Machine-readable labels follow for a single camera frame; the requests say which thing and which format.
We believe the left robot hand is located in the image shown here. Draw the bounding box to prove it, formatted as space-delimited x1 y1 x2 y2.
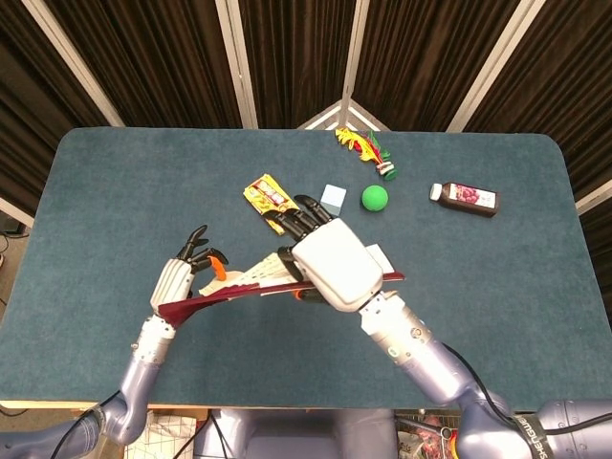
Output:
149 224 230 308

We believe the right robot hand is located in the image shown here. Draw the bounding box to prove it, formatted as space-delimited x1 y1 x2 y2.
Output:
266 193 386 313

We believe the red ribbed paper folding fan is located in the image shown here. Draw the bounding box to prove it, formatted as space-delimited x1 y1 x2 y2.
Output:
157 243 406 331

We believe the light blue cube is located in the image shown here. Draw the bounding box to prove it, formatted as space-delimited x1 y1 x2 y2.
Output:
318 184 347 216

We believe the green ball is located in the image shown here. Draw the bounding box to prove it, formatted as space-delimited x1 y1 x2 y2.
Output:
361 185 390 212

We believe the yellow snack box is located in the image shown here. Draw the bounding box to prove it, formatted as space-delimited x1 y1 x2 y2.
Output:
242 172 300 235

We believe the blue felt table cover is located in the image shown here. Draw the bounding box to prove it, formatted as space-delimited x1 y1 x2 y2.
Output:
0 126 612 412

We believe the colourful feather shuttlecock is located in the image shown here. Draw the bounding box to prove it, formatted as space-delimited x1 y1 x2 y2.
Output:
334 126 399 182

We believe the dark juice bottle white cap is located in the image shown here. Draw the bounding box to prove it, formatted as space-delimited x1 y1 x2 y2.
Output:
428 181 499 219

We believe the white checked bag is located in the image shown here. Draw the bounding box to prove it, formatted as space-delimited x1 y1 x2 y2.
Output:
127 409 198 459

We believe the purple grey robot torso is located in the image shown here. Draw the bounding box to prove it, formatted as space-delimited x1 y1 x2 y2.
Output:
193 408 398 459

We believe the dark brown pleated curtain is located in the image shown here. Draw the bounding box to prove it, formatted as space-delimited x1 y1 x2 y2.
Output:
43 0 245 128
238 0 360 129
353 0 525 131
466 0 612 269
0 0 112 216

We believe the white partition base frame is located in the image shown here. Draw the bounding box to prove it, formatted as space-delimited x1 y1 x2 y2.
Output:
295 98 389 133

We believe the black cable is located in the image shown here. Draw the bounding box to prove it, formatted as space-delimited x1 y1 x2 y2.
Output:
195 410 226 459

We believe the wire basket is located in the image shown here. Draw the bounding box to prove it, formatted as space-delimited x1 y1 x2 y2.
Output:
394 410 463 459

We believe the white partition post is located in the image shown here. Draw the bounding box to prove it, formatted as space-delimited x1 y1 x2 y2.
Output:
339 0 372 104
21 0 126 128
447 0 549 133
214 0 259 129

